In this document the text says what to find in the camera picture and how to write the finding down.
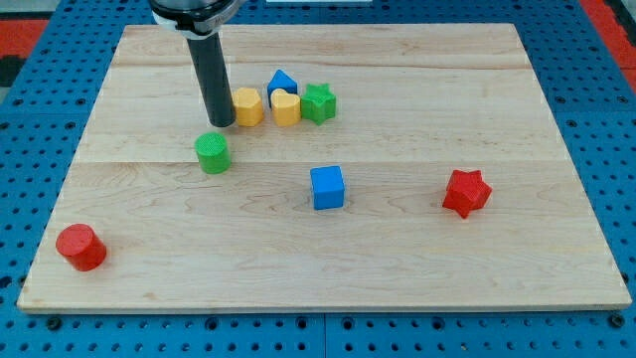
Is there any green cylinder block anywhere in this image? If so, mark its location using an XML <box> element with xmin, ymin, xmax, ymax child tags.
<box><xmin>195</xmin><ymin>132</ymin><xmax>232</xmax><ymax>174</ymax></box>

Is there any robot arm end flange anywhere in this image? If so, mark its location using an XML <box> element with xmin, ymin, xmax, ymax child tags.
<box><xmin>148</xmin><ymin>0</ymin><xmax>245</xmax><ymax>40</ymax></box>

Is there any yellow hexagon block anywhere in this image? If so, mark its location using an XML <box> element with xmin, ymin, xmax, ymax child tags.
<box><xmin>233</xmin><ymin>88</ymin><xmax>264</xmax><ymax>127</ymax></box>

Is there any blue cube block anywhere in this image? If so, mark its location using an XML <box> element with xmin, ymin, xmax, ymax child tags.
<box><xmin>310</xmin><ymin>166</ymin><xmax>345</xmax><ymax>210</ymax></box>

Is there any wooden board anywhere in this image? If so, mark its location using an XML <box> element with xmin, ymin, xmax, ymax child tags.
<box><xmin>17</xmin><ymin>23</ymin><xmax>632</xmax><ymax>314</ymax></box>

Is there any green star block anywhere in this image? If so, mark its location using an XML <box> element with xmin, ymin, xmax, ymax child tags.
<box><xmin>301</xmin><ymin>84</ymin><xmax>337</xmax><ymax>125</ymax></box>

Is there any yellow heart block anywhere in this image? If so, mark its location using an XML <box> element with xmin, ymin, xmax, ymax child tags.
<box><xmin>270</xmin><ymin>89</ymin><xmax>301</xmax><ymax>127</ymax></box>

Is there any blue triangle block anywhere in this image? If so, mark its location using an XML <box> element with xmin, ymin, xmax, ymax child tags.
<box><xmin>266</xmin><ymin>70</ymin><xmax>298</xmax><ymax>105</ymax></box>

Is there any red star block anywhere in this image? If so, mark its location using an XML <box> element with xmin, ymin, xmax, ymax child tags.
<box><xmin>442</xmin><ymin>169</ymin><xmax>493</xmax><ymax>219</ymax></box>

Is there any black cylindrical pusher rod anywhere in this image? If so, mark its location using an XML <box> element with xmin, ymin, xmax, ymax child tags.
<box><xmin>188</xmin><ymin>33</ymin><xmax>236</xmax><ymax>127</ymax></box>

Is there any red cylinder block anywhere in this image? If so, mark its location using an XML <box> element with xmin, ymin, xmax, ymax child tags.
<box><xmin>56</xmin><ymin>223</ymin><xmax>107</xmax><ymax>271</ymax></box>

